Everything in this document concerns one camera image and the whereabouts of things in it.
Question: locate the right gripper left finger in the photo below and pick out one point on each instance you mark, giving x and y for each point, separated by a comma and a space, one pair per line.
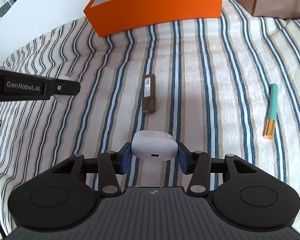
67, 194

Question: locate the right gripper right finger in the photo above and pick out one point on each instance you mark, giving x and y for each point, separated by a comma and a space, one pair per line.
239, 192

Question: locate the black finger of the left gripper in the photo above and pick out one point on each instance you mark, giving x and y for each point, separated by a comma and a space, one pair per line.
65, 87

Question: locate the small white object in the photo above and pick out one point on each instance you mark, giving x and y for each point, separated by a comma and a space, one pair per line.
62, 98

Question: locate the brown rectangular box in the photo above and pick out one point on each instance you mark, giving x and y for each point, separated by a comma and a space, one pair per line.
148, 94

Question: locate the white earbuds case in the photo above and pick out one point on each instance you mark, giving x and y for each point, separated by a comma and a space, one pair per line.
154, 145

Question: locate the teal gold lipstick tube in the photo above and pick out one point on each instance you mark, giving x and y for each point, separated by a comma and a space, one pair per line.
269, 127

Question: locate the orange storage box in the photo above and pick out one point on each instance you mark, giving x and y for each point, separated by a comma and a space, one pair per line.
113, 16

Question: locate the striped blanket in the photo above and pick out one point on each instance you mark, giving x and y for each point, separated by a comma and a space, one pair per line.
212, 80

